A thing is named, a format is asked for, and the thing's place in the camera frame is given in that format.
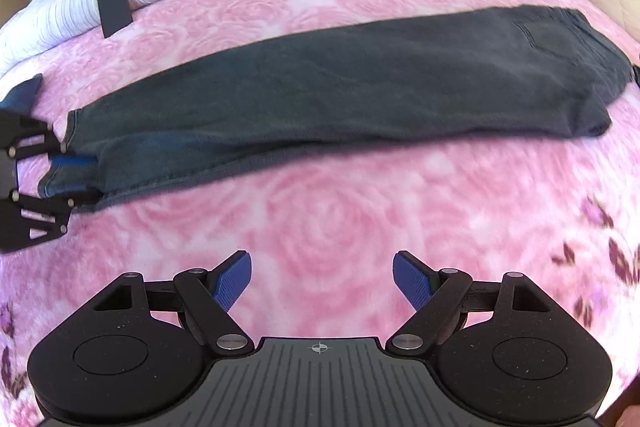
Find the black phone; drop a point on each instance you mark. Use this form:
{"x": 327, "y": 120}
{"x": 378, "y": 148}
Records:
{"x": 115, "y": 4}

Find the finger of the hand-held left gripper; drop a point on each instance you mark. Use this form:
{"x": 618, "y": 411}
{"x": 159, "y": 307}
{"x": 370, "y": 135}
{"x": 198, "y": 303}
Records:
{"x": 45, "y": 203}
{"x": 72, "y": 162}

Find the pink floral blanket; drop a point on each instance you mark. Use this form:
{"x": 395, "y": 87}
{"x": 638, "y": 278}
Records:
{"x": 325, "y": 227}

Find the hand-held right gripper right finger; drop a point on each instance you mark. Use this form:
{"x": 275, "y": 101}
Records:
{"x": 411, "y": 279}

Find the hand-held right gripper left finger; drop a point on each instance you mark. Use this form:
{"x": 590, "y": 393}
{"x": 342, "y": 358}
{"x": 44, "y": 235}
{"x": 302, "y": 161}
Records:
{"x": 234, "y": 279}

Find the dark grey jeans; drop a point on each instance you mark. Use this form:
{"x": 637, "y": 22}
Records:
{"x": 350, "y": 82}

